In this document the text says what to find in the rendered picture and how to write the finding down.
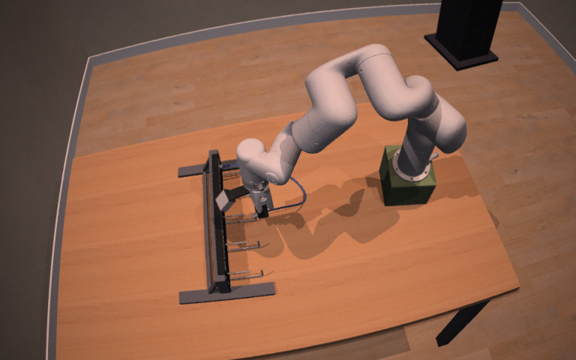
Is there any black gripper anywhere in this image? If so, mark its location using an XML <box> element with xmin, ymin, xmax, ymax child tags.
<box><xmin>244</xmin><ymin>183</ymin><xmax>274</xmax><ymax>219</ymax></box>

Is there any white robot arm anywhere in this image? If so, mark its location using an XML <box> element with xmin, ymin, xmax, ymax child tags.
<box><xmin>216</xmin><ymin>43</ymin><xmax>467</xmax><ymax>212</ymax></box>

